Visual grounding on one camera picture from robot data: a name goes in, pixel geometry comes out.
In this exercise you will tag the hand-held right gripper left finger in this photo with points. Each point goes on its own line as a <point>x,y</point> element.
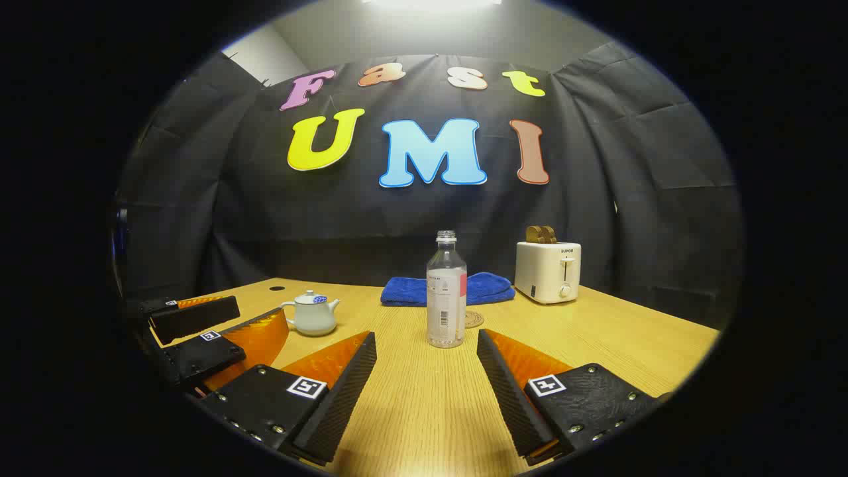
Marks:
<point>344,397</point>

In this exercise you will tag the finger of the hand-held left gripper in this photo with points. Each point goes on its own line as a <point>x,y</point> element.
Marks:
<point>199,358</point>
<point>195,319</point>

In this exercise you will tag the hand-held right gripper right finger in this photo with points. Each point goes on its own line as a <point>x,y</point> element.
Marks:
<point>510,397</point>

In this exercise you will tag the white teacup with spout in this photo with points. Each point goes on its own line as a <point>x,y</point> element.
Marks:
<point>313,319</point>

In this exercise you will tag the round cork coaster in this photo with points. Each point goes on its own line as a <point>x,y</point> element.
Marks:
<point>475,319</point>

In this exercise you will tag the clear plastic water bottle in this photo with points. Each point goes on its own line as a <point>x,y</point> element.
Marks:
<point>446,298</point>

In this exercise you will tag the blue towel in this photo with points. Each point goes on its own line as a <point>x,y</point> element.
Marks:
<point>404,291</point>

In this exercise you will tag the white toaster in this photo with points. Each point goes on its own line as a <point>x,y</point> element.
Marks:
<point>546,271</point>

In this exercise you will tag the brown toast slice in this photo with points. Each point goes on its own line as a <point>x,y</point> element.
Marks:
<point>533,234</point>
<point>550,234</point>

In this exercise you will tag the black backdrop cloth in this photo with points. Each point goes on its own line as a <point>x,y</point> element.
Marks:
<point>331,218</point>

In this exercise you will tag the ceiling light panel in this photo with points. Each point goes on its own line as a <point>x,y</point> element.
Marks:
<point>430,3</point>

